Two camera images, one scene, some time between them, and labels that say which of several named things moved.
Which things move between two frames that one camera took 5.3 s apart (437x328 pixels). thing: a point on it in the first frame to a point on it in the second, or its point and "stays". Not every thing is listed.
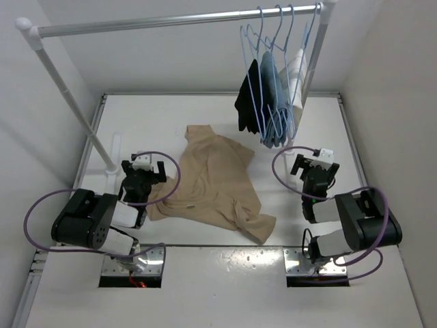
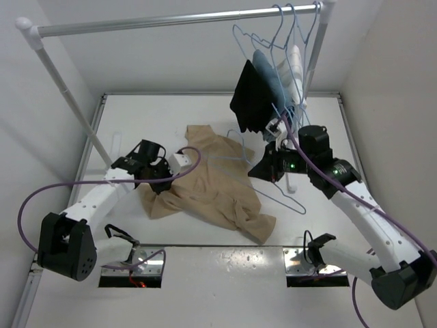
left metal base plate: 154,266 stays
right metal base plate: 295,264 stays
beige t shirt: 214,186 stays
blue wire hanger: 253,64 to 291,203
